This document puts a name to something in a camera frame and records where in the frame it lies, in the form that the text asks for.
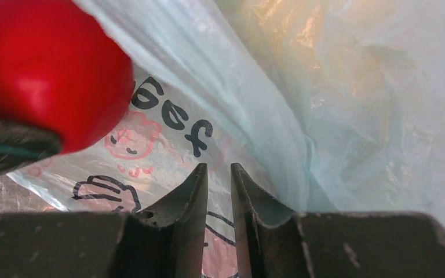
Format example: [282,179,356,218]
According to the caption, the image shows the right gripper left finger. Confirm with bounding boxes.
[0,163,208,277]

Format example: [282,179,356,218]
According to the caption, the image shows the light blue printed plastic bag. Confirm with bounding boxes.
[9,1,445,277]

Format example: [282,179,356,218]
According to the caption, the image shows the red fake tomato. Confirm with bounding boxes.
[0,1,134,153]

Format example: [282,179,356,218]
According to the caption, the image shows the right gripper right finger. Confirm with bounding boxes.
[231,163,445,277]

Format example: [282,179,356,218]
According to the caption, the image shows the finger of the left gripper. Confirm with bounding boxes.
[0,119,62,175]

